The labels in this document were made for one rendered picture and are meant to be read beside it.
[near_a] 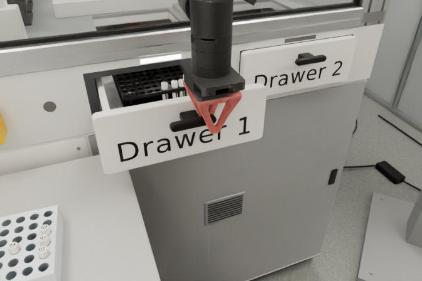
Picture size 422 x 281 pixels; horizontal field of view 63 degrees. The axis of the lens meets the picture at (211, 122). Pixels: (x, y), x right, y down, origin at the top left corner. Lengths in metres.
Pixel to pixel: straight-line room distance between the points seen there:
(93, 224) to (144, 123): 0.18
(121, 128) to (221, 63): 0.19
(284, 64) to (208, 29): 0.36
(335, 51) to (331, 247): 0.94
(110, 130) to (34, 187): 0.22
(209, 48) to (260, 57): 0.30
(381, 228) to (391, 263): 0.17
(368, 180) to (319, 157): 0.91
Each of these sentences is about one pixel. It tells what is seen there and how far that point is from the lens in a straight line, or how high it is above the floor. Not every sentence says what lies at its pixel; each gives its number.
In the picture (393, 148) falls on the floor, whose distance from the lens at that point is 2.24.
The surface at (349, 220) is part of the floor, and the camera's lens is 1.71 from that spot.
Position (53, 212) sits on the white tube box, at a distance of 0.59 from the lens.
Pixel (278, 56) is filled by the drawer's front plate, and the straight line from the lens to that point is 0.78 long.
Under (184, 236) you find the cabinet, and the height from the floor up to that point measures 0.40.
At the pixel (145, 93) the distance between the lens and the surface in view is 0.64.
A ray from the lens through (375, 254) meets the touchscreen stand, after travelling 1.58.
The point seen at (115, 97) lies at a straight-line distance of 0.78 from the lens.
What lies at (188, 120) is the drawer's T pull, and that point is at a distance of 0.53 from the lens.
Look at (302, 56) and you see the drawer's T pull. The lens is 0.79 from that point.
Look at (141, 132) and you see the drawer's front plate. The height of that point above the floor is 0.89.
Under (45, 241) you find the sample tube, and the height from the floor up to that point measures 0.81.
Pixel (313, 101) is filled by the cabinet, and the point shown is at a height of 0.77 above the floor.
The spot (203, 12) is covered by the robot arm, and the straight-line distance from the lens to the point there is 0.45.
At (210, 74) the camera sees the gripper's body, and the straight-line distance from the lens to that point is 0.48.
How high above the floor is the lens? 1.20
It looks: 33 degrees down
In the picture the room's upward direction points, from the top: straight up
